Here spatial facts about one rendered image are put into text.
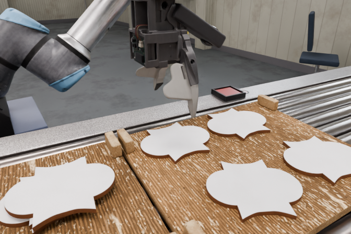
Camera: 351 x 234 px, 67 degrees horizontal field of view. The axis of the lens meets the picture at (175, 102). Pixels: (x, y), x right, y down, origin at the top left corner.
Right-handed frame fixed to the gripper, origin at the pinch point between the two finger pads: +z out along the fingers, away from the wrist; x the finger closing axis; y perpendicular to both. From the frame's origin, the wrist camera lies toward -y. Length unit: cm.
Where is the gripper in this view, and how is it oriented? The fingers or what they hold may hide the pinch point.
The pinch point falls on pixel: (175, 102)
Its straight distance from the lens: 50.6
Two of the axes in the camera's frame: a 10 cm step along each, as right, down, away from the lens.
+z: 0.0, 9.2, 4.0
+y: -8.8, 1.9, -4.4
